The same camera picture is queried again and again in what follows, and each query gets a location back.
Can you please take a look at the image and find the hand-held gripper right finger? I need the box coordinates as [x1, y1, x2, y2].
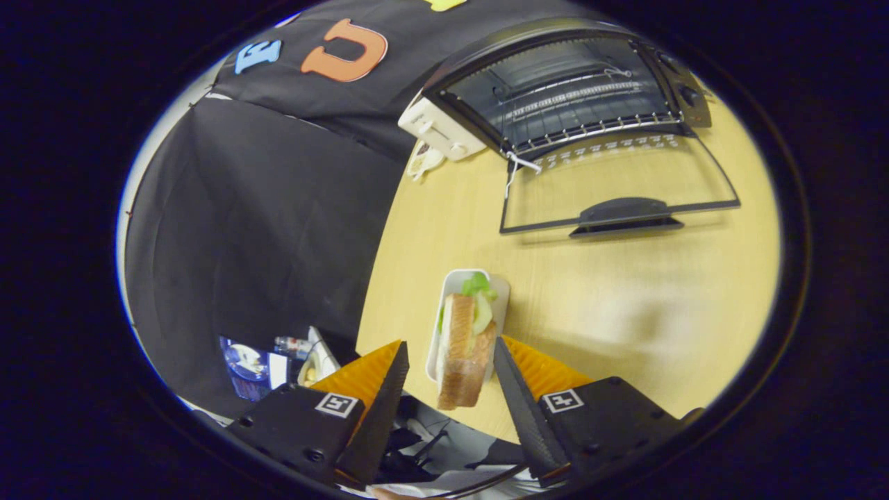
[493, 336, 704, 487]

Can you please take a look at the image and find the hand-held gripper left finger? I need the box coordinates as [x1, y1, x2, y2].
[226, 340, 410, 487]

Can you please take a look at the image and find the lettuce sandwich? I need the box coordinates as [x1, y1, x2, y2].
[435, 272, 499, 410]

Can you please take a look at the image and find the black toaster oven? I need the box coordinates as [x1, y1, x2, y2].
[422, 17, 742, 240]

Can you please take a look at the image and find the white pop-up toaster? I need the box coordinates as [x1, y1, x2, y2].
[397, 94, 487, 162]

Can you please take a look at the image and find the blue printed box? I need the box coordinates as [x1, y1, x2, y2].
[219, 336, 289, 402]

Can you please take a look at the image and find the white rectangular tray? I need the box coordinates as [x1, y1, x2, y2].
[425, 269, 511, 384]

